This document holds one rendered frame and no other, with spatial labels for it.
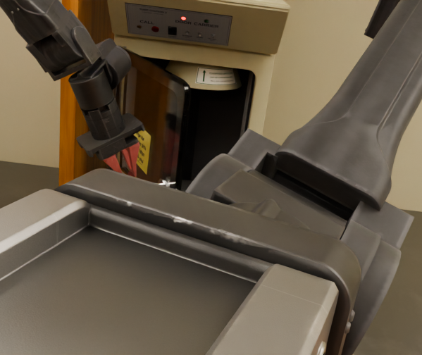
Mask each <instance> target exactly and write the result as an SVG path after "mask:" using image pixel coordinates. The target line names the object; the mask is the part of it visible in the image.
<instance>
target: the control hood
mask: <svg viewBox="0 0 422 355"><path fill-rule="evenodd" d="M107 2H108V11H109V15H110V20H111V29H112V32H113V33H114V34H115V35H125V36H131V37H141V38H147V39H157V40H163V41H169V42H180V43H186V44H197V45H202V46H213V47H219V48H225V49H236V50H242V51H252V52H258V53H264V54H276V53H277V52H278V47H279V45H280V40H281V38H282V35H283V31H284V29H285V24H286V22H287V17H288V15H289V12H290V6H289V4H287V3H286V2H284V1H283V0H107ZM125 3H131V4H141V5H148V6H158V7H164V8H174V9H180V10H186V11H196V12H202V13H213V14H219V15H229V16H232V23H231V28H230V36H229V41H228V45H227V46H224V45H218V44H207V43H201V42H191V41H185V40H179V39H169V38H162V37H152V36H146V35H136V34H130V33H128V24H127V18H126V11H125Z"/></svg>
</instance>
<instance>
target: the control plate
mask: <svg viewBox="0 0 422 355"><path fill-rule="evenodd" d="M125 11H126V18H127V24H128V33H130V34H136V35H146V36H152V37H162V38H169V39H179V40H185V41H191V42H201V43H207V44H218V45H224V46H227V45H228V41H229V36H230V28H231V23H232V16H229V15H219V14H213V13H202V12H196V11H186V10H180V9H174V8H164V7H158V6H148V5H141V4H131V3H125ZM182 16H185V17H186V20H181V17H182ZM205 19H208V20H209V23H205V22H204V20H205ZM137 25H141V26H142V28H141V29H139V28H137ZM153 26H157V27H158V28H159V31H158V32H154V31H152V30H151V28H152V27H153ZM168 26H171V27H177V35H169V34H168ZM186 30H188V31H190V33H189V34H188V35H186V33H185V31H186ZM198 32H201V33H202V35H201V36H199V35H198ZM211 34H215V37H213V38H212V37H211Z"/></svg>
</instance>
